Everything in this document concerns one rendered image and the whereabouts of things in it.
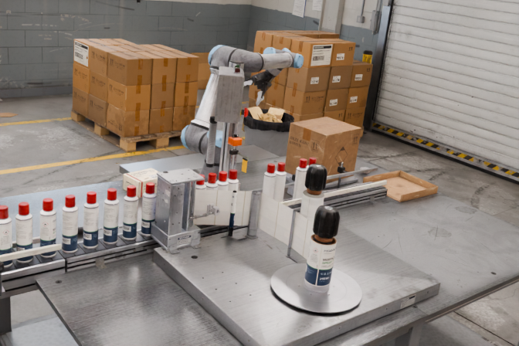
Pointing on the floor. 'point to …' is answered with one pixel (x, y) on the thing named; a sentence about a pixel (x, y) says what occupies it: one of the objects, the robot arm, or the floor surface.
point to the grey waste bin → (267, 140)
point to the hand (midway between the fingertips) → (247, 96)
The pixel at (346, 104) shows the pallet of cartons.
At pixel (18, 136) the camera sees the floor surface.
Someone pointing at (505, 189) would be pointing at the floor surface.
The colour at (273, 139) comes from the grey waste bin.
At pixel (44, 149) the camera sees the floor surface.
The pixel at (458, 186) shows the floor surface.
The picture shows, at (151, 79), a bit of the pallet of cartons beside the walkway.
